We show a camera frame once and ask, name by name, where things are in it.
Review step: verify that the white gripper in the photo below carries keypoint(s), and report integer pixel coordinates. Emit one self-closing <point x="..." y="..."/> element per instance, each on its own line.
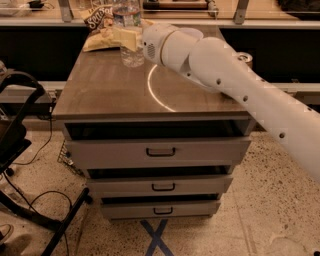
<point x="151" y="42"/>

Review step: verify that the clear plastic water bottle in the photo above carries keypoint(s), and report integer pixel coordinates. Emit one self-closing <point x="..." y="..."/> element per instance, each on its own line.
<point x="127" y="30"/>

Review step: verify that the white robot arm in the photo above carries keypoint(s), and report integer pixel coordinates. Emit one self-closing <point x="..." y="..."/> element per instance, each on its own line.
<point x="214" y="65"/>

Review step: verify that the chip bag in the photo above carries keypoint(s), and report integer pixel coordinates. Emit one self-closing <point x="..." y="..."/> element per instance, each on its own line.
<point x="99" y="21"/>

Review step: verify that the white bowl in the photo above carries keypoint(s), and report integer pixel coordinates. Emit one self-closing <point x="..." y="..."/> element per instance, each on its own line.
<point x="192" y="32"/>

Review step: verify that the gold soda can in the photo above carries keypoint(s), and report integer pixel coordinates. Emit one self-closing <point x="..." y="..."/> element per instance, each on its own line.
<point x="244" y="60"/>

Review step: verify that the grey drawer cabinet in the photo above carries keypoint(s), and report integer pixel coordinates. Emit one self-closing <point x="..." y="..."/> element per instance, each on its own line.
<point x="105" y="100"/>

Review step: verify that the top drawer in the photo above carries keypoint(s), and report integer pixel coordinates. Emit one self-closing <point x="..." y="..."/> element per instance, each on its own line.
<point x="107" y="154"/>

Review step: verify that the drawer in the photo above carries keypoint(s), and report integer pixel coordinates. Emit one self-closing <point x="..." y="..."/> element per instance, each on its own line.
<point x="107" y="154"/>
<point x="160" y="186"/>
<point x="158" y="210"/>

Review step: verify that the middle drawer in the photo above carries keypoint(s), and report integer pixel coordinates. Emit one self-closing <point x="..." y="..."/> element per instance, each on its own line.
<point x="160" y="186"/>

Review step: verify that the bottom drawer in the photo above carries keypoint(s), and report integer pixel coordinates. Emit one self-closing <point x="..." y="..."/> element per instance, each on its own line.
<point x="158" y="210"/>

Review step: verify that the blue tape cross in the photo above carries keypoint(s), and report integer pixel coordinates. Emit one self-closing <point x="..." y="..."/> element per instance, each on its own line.
<point x="156" y="238"/>

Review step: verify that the background shelf rail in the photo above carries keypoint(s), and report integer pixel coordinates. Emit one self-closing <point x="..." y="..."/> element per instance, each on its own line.
<point x="265" y="13"/>

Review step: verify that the wire basket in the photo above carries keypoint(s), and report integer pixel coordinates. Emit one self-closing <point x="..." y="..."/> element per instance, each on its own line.
<point x="64" y="158"/>

